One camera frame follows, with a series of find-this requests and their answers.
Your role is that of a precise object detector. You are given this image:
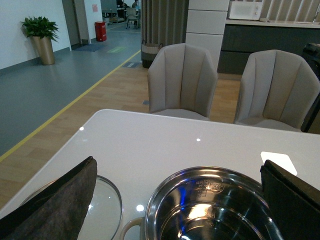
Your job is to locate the left gripper felt left finger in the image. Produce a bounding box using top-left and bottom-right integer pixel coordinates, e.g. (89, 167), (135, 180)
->
(0, 156), (97, 240)

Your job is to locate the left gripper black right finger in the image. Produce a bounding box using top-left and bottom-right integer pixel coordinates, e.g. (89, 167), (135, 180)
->
(260, 160), (320, 240)

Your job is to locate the glass pot lid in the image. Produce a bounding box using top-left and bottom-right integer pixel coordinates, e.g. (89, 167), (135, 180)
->
(19, 174), (124, 240)

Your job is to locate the stainless steel pot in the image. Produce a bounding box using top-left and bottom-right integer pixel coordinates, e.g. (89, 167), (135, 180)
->
(120, 166), (282, 240)

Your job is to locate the right beige upholstered chair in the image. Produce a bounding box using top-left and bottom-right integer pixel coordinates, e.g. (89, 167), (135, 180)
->
(233, 49), (320, 132)

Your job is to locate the beige upholstered chair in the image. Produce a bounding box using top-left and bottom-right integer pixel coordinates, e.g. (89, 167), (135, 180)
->
(233, 49), (320, 132)
(147, 43), (218, 121)

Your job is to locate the left beige upholstered chair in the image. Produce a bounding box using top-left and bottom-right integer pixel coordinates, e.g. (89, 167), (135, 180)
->
(147, 43), (218, 121)

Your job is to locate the dark kitchen counter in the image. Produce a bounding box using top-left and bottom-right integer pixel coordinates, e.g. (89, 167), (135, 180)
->
(217, 24), (320, 75)

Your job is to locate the green potted plant gold planter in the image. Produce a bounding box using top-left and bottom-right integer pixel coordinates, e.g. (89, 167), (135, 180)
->
(21, 16), (59, 66)

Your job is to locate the woven laundry basket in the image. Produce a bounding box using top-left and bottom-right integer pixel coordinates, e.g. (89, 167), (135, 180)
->
(141, 39), (163, 69)

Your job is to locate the red bin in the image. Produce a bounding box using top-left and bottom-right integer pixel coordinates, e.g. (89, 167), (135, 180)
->
(94, 21), (107, 42)

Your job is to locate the white microwave oven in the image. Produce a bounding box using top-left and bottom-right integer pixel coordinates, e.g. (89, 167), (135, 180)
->
(228, 1), (263, 21)

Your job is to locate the white pillar cabinet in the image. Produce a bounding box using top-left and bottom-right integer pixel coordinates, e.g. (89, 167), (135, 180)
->
(185, 0), (229, 67)

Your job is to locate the distant office chair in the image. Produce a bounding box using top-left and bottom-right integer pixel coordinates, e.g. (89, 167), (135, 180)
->
(126, 7), (139, 29)

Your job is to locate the grey curtain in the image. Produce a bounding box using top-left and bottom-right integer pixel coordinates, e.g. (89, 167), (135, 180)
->
(141, 0), (189, 47)

